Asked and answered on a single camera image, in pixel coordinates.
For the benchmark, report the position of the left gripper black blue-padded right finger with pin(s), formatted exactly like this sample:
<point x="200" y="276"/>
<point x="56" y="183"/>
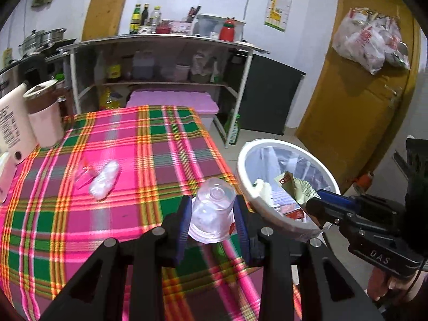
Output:
<point x="327" y="290"/>

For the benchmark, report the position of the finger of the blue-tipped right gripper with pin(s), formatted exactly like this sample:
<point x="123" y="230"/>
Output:
<point x="336" y="199"/>

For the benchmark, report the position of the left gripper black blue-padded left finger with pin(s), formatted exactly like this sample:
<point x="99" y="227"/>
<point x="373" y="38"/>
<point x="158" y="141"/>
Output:
<point x="97" y="290"/>

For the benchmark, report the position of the green paper packet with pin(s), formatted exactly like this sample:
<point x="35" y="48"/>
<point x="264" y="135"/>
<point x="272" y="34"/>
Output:
<point x="301" y="191"/>

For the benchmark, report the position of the white plastic wrap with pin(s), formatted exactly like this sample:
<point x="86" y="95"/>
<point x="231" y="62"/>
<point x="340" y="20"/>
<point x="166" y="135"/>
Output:
<point x="104" y="182"/>

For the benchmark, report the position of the clear plastic cup red rim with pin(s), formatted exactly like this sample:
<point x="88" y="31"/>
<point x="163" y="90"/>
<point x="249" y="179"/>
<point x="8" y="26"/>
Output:
<point x="84" y="175"/>

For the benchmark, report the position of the white trash bin with liner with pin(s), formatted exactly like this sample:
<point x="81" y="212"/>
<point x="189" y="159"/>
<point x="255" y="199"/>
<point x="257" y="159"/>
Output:
<point x="259" y="162"/>

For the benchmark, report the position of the metal kitchen shelf counter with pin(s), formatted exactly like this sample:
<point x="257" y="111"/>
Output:
<point x="152" y="62"/>

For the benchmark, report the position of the person's right hand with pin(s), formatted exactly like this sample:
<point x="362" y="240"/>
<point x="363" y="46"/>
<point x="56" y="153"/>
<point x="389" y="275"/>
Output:
<point x="380" y="283"/>

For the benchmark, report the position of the wooden door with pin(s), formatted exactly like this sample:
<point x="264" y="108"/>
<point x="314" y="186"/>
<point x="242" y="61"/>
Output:
<point x="353" y="115"/>

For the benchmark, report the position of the green glass bottle on floor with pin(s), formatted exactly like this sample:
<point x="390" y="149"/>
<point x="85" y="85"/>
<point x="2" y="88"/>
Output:
<point x="235" y="128"/>

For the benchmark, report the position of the black cabinet panel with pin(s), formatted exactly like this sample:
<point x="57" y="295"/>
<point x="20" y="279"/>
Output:
<point x="268" y="95"/>

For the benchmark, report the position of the pink plaid tablecloth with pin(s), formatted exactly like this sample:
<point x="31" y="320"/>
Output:
<point x="49" y="227"/>

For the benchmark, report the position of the pink lidded storage bin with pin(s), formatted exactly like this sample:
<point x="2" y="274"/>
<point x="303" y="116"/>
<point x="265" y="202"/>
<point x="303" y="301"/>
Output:
<point x="201" y="102"/>

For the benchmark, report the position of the tissue pack yellow white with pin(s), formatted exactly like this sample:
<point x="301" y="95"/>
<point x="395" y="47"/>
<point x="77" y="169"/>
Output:
<point x="7" y="172"/>

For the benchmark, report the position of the plastic bags hanging on door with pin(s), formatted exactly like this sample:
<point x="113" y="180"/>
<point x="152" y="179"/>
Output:
<point x="371" y="39"/>

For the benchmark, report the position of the white 55 degree water dispenser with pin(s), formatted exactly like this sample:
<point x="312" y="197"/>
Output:
<point x="17" y="135"/>

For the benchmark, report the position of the giraffe height chart poster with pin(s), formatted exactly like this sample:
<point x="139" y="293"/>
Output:
<point x="277" y="14"/>

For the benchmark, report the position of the red thermos bottle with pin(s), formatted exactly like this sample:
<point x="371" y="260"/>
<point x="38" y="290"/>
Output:
<point x="227" y="31"/>

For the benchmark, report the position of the clear plastic storage box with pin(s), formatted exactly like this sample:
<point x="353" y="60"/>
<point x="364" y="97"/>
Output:
<point x="209" y="26"/>

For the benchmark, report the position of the pink brown jug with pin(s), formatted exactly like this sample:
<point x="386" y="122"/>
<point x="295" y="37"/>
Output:
<point x="41" y="102"/>

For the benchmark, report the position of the pink utensil holder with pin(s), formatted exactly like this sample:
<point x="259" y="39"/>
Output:
<point x="180" y="27"/>

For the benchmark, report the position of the stainless electric kettle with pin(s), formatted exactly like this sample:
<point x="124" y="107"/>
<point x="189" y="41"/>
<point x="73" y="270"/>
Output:
<point x="31" y="70"/>

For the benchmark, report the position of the clear bottle yellow cap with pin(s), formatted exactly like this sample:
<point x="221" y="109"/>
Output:
<point x="155" y="18"/>

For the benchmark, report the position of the green oil bottle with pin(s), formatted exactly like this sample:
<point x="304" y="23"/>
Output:
<point x="135" y="19"/>

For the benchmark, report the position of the dark soy sauce bottle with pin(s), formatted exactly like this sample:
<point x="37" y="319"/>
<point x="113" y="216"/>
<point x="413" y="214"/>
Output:
<point x="144" y="15"/>

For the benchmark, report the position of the yellow power strip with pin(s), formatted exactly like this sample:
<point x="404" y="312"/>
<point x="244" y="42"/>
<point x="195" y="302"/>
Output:
<point x="7" y="56"/>

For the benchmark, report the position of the steel pots on stove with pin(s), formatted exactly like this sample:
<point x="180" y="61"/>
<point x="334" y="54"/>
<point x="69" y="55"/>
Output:
<point x="40" y="40"/>

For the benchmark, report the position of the wooden cutting board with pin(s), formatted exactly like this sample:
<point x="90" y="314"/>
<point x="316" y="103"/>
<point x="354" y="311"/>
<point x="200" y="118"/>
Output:
<point x="102" y="19"/>

